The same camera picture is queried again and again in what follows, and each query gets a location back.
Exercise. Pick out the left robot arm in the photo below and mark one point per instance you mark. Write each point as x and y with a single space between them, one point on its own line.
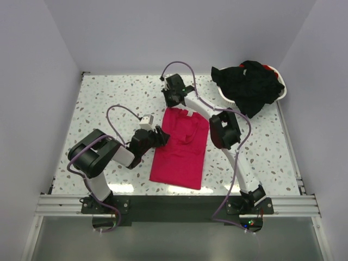
91 155

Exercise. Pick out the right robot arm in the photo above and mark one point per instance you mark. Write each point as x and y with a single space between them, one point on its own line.
225 134

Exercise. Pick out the pink t shirt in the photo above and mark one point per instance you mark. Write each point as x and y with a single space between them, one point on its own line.
180 162

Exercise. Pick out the black t shirt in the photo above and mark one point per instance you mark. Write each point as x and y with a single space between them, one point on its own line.
252 91

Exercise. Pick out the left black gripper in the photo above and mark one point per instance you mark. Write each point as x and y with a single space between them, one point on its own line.
165 136

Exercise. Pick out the white laundry basket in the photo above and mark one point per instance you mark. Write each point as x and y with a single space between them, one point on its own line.
282 94

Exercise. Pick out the aluminium frame rail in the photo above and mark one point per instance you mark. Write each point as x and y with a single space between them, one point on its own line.
284 206

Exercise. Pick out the red garment in basket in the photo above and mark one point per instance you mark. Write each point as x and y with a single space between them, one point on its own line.
269 68

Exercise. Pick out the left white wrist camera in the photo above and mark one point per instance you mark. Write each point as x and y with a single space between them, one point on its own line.
146 122

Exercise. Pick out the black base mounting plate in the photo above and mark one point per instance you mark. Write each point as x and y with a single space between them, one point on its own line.
122 210

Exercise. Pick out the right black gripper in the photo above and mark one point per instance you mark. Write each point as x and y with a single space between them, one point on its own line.
169 104

